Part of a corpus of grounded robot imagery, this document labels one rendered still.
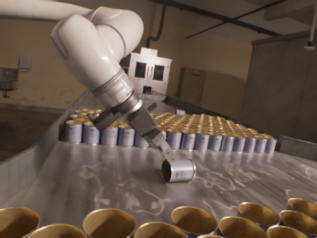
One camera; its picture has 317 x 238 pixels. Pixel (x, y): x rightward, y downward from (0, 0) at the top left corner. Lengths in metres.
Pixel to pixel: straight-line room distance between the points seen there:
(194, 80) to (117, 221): 6.79
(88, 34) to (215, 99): 7.56
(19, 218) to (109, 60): 0.32
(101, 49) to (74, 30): 0.06
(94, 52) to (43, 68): 6.55
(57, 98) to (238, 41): 6.57
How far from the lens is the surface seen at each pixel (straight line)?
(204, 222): 0.36
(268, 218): 0.43
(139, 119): 0.46
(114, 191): 0.55
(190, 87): 6.98
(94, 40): 0.45
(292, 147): 1.34
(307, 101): 3.20
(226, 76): 8.09
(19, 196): 0.55
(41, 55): 7.01
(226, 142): 1.05
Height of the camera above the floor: 1.36
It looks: 10 degrees down
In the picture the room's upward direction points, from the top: 9 degrees clockwise
